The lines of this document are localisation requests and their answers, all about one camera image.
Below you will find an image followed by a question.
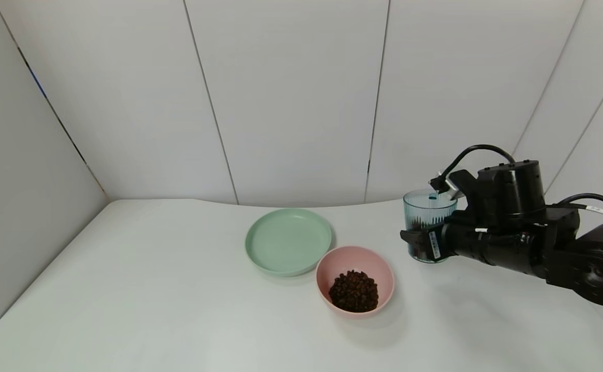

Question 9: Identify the pale green plastic plate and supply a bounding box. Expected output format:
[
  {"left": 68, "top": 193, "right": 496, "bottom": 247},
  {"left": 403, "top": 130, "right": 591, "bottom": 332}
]
[{"left": 245, "top": 208, "right": 333, "bottom": 276}]

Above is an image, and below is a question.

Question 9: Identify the dark brown raisin pile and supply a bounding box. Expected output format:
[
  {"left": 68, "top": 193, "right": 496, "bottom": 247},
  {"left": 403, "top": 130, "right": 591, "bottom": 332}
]
[{"left": 329, "top": 270, "right": 379, "bottom": 313}]

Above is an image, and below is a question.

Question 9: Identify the teal translucent ribbed cup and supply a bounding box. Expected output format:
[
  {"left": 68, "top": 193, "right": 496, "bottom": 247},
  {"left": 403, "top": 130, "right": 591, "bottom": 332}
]
[{"left": 403, "top": 189, "right": 458, "bottom": 264}]

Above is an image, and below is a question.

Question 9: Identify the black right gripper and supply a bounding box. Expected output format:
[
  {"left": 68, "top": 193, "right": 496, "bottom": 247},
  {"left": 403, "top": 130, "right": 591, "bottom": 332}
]
[{"left": 400, "top": 216, "right": 490, "bottom": 262}]

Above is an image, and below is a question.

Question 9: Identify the black camera cable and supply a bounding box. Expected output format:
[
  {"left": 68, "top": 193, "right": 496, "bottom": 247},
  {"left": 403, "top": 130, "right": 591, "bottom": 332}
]
[{"left": 437, "top": 144, "right": 517, "bottom": 188}]

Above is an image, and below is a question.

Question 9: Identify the black cable with white label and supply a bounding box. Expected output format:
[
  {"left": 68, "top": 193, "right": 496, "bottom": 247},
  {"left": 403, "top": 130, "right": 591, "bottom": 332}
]
[{"left": 559, "top": 193, "right": 603, "bottom": 222}]

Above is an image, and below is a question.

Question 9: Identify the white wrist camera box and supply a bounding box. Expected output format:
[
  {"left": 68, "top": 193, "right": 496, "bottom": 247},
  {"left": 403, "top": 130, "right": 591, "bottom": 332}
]
[{"left": 429, "top": 169, "right": 478, "bottom": 203}]

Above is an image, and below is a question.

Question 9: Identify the pink plastic bowl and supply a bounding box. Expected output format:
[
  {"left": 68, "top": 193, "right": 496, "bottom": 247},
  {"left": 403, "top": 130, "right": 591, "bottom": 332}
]
[{"left": 315, "top": 245, "right": 395, "bottom": 315}]

